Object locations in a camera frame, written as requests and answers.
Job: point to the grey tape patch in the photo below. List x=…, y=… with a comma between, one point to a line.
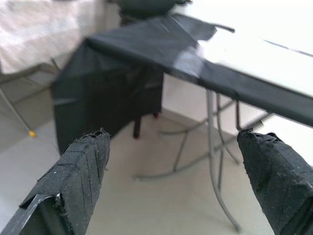
x=189, y=62

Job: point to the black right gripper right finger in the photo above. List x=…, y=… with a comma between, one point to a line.
x=281, y=186

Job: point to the black wok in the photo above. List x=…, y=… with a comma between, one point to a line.
x=151, y=7

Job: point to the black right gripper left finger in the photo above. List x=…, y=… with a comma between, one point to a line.
x=73, y=176

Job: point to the black tablecloth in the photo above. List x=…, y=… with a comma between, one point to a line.
x=110, y=80

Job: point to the grey side table frame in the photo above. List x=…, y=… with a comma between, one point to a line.
x=31, y=133

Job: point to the grey folding table frame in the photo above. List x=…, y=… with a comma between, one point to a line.
x=210, y=122

